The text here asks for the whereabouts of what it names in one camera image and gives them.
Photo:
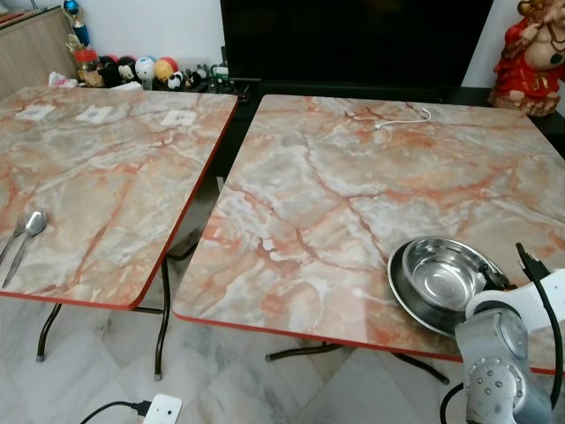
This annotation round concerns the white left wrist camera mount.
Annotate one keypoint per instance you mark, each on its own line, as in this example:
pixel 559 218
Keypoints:
pixel 163 410

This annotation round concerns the marble folding table with labels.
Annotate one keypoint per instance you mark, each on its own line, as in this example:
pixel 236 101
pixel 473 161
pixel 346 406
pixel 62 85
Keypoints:
pixel 106 194

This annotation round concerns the metal spoon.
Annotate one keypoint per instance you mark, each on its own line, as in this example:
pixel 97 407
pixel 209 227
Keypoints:
pixel 35 223

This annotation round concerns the wooden cabinet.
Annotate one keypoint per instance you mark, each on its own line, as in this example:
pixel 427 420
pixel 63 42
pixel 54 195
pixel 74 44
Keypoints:
pixel 31 53

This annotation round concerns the black plush toy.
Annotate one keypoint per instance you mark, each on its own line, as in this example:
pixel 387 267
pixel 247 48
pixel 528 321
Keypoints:
pixel 109 72

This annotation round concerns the white blue round toy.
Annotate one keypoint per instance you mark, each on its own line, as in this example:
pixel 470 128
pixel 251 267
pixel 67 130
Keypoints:
pixel 145 71

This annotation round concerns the red laughing buddha statue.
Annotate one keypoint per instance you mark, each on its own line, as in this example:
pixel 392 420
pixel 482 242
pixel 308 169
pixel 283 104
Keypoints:
pixel 530 66

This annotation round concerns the white paper label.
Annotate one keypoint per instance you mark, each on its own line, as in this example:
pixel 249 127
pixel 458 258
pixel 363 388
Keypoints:
pixel 94 114
pixel 178 117

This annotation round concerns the mickey mouse plush toy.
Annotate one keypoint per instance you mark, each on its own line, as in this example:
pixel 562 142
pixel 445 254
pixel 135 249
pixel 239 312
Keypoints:
pixel 127 69

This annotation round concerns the red lidded jar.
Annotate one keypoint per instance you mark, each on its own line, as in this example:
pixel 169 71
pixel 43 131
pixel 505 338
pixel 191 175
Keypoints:
pixel 86 66

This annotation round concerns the pink tissue pack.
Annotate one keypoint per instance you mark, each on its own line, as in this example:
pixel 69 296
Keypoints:
pixel 62 79

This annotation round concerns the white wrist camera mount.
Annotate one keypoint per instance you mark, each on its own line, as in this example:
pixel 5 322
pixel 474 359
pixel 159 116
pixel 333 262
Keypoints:
pixel 163 410
pixel 530 296

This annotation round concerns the yellow red round toy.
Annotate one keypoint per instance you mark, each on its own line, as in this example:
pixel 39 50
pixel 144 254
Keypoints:
pixel 166 68

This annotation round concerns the stainless steel plate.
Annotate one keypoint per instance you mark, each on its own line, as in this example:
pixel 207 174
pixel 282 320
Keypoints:
pixel 415 305

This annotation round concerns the black television screen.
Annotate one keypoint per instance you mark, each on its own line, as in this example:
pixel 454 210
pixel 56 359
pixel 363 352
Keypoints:
pixel 353 40

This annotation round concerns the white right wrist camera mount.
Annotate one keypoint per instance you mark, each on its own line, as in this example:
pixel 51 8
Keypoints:
pixel 530 296

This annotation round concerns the large marble folding table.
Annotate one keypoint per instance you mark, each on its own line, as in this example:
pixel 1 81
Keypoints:
pixel 353 203

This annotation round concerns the stainless steel bowl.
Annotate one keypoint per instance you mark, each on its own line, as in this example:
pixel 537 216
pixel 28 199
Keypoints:
pixel 441 269

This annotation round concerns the small green black gadget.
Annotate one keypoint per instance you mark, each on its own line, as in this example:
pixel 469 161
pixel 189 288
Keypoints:
pixel 212 79

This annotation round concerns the blue gold trophy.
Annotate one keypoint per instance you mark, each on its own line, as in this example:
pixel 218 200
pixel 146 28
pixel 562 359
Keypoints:
pixel 78 22

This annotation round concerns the small black white toy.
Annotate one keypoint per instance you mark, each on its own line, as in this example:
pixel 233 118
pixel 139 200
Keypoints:
pixel 176 81

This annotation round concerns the metal fork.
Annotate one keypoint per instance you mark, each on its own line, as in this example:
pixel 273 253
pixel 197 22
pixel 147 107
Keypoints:
pixel 12 237

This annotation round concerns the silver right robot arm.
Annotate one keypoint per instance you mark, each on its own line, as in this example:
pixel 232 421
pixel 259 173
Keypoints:
pixel 494 371

